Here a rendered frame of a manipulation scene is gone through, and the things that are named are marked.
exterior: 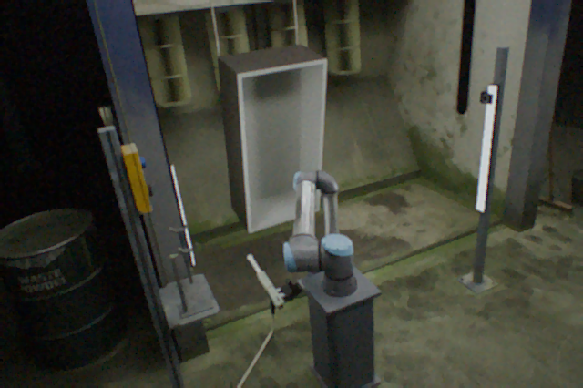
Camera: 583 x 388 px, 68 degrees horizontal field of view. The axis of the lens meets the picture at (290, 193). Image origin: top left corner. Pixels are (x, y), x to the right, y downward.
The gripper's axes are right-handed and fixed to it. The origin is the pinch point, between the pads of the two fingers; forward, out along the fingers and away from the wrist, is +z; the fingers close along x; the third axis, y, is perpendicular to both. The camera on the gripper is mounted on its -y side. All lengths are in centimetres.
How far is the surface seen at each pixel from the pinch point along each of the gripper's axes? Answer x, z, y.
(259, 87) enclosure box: 95, -40, -96
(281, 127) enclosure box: 94, -56, -62
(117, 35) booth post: 45, 52, -155
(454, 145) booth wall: 76, -233, -10
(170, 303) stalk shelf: -24, 63, -53
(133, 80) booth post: 41, 50, -135
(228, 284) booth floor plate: 58, 8, 41
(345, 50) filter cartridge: 169, -164, -83
